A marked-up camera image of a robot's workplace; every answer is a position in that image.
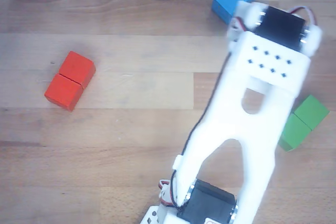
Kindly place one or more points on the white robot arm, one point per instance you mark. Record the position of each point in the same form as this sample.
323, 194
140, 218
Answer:
262, 119

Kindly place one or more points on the long red block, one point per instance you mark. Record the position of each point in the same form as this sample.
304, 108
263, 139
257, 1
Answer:
69, 82

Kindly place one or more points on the long green block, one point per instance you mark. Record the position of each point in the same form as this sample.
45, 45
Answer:
307, 119

